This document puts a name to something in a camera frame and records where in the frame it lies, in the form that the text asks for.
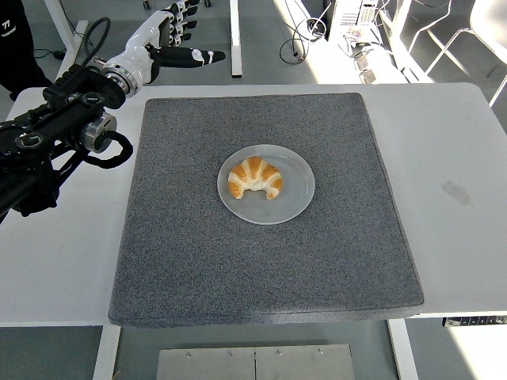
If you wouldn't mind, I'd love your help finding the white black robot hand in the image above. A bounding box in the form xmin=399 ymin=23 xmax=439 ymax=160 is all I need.
xmin=103 ymin=0 xmax=227 ymax=86

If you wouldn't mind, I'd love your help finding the golden croissant bread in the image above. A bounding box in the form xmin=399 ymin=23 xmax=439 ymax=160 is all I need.
xmin=227 ymin=155 xmax=284 ymax=200

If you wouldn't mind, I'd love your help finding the pale grey round plate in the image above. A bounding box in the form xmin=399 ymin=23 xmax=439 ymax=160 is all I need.
xmin=216 ymin=144 xmax=317 ymax=226

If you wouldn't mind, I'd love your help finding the grey metal plate with screws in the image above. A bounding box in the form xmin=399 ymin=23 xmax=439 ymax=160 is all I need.
xmin=155 ymin=344 xmax=356 ymax=380

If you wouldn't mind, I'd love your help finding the white T-foot desk leg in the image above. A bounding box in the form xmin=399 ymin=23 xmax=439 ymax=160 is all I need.
xmin=44 ymin=0 xmax=90 ymax=80

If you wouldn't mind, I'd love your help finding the white background desk leg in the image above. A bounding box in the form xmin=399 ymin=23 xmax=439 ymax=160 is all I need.
xmin=229 ymin=0 xmax=243 ymax=78

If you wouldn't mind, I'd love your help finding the person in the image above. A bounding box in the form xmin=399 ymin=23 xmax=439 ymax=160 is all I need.
xmin=0 ymin=0 xmax=53 ymax=101

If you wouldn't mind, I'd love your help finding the white computer tower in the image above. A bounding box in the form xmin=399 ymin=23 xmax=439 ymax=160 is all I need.
xmin=328 ymin=0 xmax=381 ymax=43

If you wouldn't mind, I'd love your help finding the white power strip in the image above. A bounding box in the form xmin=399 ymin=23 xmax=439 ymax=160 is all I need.
xmin=352 ymin=47 xmax=393 ymax=84

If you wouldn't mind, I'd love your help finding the grey speckled table mat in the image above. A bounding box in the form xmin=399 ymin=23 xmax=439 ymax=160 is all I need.
xmin=108 ymin=92 xmax=426 ymax=329

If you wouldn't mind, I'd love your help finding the white table leg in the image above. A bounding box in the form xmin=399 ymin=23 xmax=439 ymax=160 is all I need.
xmin=387 ymin=318 xmax=420 ymax=380
xmin=92 ymin=325 xmax=122 ymax=380

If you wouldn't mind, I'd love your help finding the table height control panel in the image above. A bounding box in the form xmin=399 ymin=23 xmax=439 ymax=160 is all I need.
xmin=442 ymin=315 xmax=507 ymax=328

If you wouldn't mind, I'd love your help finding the black cable with adapter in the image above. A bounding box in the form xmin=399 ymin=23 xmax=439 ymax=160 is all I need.
xmin=33 ymin=31 xmax=92 ymax=61

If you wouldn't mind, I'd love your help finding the black floor cable loop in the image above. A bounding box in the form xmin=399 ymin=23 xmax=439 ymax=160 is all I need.
xmin=279 ymin=17 xmax=330 ymax=63

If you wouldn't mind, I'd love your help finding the white wire-frame chair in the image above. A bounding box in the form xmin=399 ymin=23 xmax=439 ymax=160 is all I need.
xmin=399 ymin=0 xmax=507 ymax=108

